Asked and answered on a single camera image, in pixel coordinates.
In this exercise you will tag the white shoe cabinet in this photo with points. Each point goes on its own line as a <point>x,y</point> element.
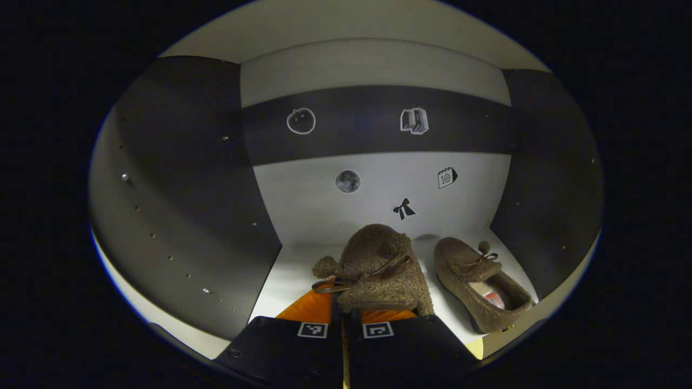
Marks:
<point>303,189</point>

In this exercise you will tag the brown fuzzy shoe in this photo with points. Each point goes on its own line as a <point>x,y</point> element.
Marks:
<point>459,270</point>
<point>378,254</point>

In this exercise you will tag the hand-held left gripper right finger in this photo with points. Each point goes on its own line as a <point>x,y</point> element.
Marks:
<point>411,348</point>

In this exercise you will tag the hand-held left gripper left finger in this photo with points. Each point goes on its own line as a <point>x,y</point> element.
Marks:
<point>286,351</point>

